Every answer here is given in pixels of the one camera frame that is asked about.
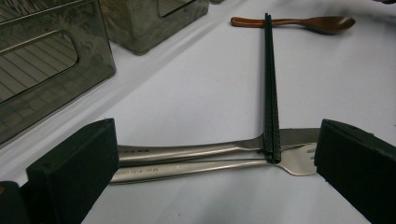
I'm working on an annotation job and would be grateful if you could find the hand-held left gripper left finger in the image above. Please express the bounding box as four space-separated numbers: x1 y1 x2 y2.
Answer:
26 117 120 224

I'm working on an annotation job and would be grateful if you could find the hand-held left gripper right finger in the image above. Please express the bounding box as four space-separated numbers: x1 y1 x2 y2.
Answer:
313 119 396 224

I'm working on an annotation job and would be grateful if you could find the brown wooden spoon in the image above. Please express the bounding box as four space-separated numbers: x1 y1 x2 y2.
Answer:
230 15 357 35

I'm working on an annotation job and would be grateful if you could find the smoky clear plastic bin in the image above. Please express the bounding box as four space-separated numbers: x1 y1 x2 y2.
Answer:
99 0 210 56
0 0 117 147

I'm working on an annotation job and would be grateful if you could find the steel fork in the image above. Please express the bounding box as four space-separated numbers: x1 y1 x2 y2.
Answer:
108 142 319 187

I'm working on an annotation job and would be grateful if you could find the steel table knife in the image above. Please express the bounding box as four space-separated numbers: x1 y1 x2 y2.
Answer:
117 127 321 167

